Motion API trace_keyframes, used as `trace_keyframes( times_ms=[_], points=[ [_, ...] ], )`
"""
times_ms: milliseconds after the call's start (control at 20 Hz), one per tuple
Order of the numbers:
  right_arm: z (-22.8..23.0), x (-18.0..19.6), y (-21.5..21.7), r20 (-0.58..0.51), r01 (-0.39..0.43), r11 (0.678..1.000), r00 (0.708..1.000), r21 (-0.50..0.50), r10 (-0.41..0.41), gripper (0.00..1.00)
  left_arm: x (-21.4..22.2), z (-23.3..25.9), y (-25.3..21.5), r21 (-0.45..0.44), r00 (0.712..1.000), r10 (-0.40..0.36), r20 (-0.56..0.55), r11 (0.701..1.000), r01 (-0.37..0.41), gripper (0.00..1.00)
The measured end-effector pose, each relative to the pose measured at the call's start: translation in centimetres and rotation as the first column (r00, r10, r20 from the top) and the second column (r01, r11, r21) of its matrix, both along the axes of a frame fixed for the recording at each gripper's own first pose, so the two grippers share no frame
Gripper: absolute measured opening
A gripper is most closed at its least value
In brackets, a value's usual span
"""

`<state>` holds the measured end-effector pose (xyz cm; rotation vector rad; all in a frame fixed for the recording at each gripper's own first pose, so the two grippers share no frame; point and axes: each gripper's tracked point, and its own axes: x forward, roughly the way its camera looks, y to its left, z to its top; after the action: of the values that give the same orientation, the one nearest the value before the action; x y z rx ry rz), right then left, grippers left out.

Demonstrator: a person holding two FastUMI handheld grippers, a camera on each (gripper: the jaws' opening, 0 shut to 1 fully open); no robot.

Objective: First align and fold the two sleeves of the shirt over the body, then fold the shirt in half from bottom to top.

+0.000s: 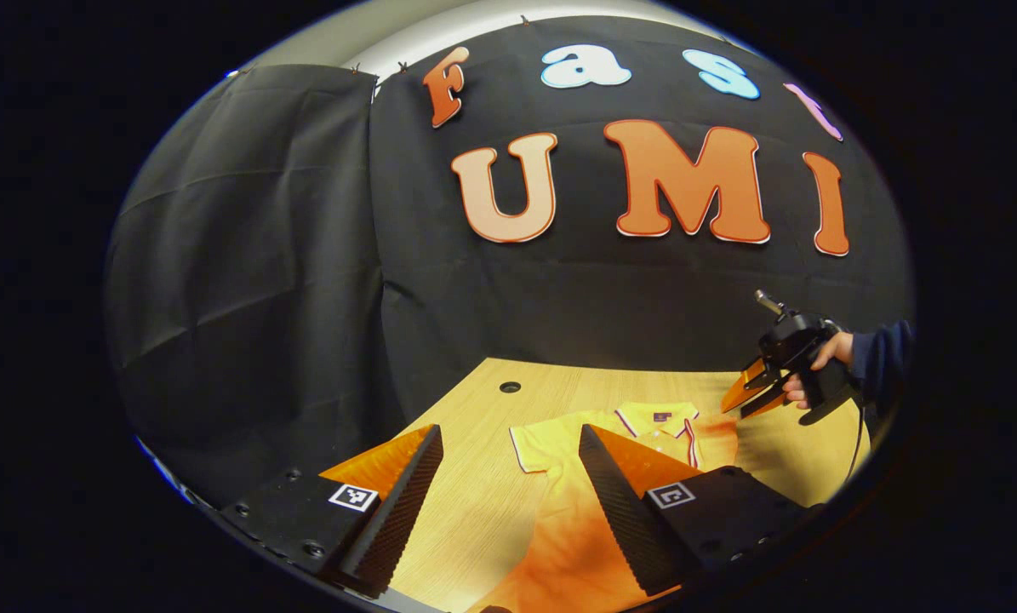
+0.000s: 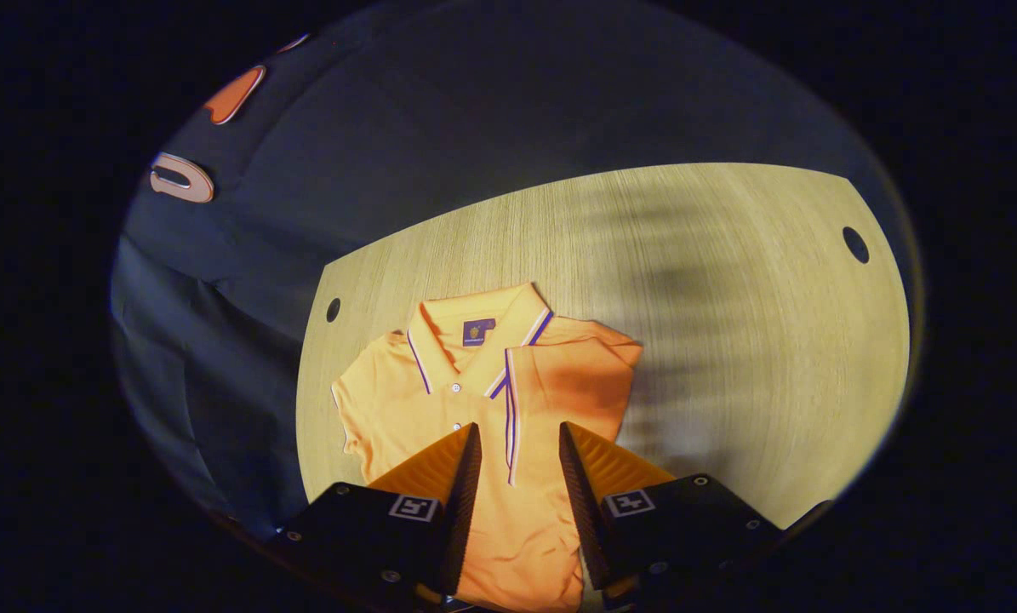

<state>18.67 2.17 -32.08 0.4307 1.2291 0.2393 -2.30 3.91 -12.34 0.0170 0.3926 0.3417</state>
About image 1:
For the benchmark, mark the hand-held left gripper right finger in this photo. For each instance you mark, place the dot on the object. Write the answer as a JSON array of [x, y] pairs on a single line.
[[623, 519]]

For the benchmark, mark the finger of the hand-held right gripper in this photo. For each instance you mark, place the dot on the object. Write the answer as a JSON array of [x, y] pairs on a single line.
[[745, 387], [768, 405]]

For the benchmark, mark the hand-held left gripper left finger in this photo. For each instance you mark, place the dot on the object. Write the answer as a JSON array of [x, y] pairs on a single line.
[[397, 511]]

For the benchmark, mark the orange T-shirt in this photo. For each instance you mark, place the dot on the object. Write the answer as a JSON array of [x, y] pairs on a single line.
[[559, 545]]

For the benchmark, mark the black backdrop cloth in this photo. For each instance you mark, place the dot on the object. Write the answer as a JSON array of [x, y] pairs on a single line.
[[602, 298], [244, 255]]

